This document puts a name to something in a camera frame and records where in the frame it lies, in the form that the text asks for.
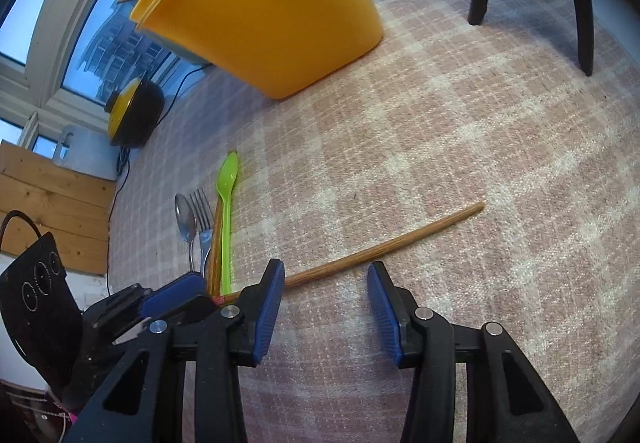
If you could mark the green plastic spoon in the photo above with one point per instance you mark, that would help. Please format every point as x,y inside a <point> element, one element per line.
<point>227,183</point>

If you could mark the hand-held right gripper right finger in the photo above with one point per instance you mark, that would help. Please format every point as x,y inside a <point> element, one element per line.
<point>387,318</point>

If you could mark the metal fork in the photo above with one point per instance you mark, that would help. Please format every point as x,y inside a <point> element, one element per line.
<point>200,213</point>

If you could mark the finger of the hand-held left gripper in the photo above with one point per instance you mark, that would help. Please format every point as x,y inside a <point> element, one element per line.
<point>175,290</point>
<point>122,310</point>

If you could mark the wooden board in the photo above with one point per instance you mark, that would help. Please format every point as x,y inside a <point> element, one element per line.
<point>50,213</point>

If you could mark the black casserole yellow lid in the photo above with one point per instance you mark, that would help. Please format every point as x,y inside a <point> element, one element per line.
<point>125,110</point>

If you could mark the grey cutting board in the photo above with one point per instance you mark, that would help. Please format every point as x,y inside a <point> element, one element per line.
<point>80,153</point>

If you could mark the white window frame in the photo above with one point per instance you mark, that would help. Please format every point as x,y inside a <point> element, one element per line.
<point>55,33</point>

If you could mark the yellow plastic bin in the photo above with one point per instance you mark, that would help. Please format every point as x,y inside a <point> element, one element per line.
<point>270,13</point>

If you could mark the metal spoon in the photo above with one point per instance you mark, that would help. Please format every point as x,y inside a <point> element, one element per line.
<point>184,215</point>

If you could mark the red-tipped wooden chopstick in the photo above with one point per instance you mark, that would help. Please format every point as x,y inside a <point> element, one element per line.
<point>216,248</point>

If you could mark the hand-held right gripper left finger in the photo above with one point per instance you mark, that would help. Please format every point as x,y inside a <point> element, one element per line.
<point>265,318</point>

